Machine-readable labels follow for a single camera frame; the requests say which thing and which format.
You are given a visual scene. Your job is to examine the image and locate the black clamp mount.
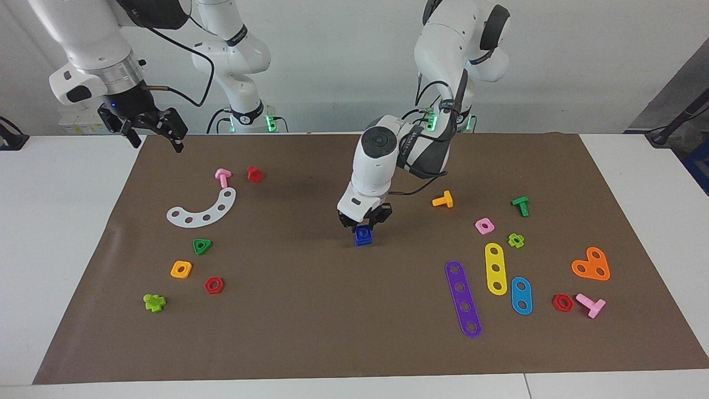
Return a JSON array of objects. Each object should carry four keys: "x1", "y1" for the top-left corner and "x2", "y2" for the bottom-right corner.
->
[{"x1": 0, "y1": 115, "x2": 29, "y2": 151}]

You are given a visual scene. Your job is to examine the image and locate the white curved five-hole plate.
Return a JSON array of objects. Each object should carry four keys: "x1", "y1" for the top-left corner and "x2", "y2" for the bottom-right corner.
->
[{"x1": 166, "y1": 187, "x2": 237, "y2": 228}]

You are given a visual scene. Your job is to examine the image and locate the blue object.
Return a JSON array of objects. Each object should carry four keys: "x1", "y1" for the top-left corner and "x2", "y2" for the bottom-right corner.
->
[{"x1": 682, "y1": 141, "x2": 709, "y2": 196}]

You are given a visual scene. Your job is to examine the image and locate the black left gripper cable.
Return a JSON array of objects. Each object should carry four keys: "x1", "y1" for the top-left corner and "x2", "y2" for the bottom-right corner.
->
[{"x1": 386, "y1": 61, "x2": 471, "y2": 197}]

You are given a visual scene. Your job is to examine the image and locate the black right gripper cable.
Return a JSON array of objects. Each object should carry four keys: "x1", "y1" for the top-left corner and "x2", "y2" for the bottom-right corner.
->
[{"x1": 136, "y1": 0, "x2": 217, "y2": 109}]

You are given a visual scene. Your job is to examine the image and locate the blue two-hole plastic plate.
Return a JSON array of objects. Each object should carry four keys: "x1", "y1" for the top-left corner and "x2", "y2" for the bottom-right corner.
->
[{"x1": 510, "y1": 277, "x2": 533, "y2": 316}]

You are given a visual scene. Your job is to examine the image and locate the black right base cable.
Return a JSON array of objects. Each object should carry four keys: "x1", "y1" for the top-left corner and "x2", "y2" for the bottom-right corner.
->
[{"x1": 207, "y1": 107, "x2": 233, "y2": 135}]

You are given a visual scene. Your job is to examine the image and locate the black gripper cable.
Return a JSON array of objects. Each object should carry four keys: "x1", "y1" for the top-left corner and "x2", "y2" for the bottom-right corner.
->
[
  {"x1": 386, "y1": 61, "x2": 471, "y2": 197},
  {"x1": 136, "y1": 0, "x2": 217, "y2": 109}
]

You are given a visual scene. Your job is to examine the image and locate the brown paper table mat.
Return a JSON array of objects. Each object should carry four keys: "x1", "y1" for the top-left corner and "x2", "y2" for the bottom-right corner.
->
[{"x1": 32, "y1": 132, "x2": 709, "y2": 385}]

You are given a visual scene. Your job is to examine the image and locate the black stand pole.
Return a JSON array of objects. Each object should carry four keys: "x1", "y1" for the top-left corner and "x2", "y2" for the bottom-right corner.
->
[{"x1": 645, "y1": 89, "x2": 709, "y2": 148}]

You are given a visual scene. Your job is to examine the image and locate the purple four-hole plastic plate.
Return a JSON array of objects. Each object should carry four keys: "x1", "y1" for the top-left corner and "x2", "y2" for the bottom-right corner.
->
[{"x1": 445, "y1": 260, "x2": 482, "y2": 339}]

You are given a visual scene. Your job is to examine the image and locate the yellow three-hole plastic plate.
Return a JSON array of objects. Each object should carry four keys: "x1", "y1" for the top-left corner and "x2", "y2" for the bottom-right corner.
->
[{"x1": 485, "y1": 242, "x2": 508, "y2": 296}]

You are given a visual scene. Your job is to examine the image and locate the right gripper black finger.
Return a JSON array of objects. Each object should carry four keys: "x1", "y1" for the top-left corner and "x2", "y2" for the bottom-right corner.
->
[
  {"x1": 162, "y1": 108, "x2": 188, "y2": 154},
  {"x1": 121, "y1": 122, "x2": 142, "y2": 149}
]

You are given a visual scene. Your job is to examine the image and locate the orange heart-shaped plastic plate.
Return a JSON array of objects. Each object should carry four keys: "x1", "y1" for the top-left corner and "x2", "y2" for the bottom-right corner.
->
[{"x1": 571, "y1": 247, "x2": 611, "y2": 282}]

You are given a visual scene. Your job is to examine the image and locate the white box with yellow marks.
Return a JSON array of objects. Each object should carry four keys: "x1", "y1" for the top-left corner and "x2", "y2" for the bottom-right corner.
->
[{"x1": 58, "y1": 107, "x2": 111, "y2": 136}]

